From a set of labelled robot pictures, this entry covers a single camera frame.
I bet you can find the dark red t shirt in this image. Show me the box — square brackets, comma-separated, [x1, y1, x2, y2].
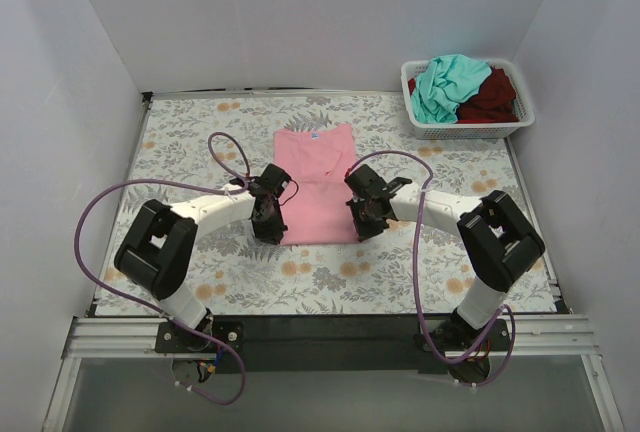
[409, 67, 518, 124]

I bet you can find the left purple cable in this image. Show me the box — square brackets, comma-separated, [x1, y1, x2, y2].
[73, 131, 300, 407]

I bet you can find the floral table mat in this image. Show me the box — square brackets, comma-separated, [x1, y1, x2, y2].
[115, 94, 525, 315]

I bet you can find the pink t shirt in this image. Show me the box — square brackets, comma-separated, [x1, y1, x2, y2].
[274, 124, 358, 245]

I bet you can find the white plastic basket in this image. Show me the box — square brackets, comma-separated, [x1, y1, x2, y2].
[400, 57, 535, 140]

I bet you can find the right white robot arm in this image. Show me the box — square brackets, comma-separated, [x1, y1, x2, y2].
[345, 165, 546, 350]

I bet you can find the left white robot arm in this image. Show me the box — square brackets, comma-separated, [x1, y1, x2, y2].
[114, 164, 292, 352]

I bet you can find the teal t shirt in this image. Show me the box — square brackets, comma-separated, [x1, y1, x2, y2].
[411, 54, 492, 124]

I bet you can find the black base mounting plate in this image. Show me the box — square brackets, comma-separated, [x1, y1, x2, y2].
[154, 314, 511, 381]

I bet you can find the aluminium frame rail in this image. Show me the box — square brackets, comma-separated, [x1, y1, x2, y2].
[42, 314, 161, 432]

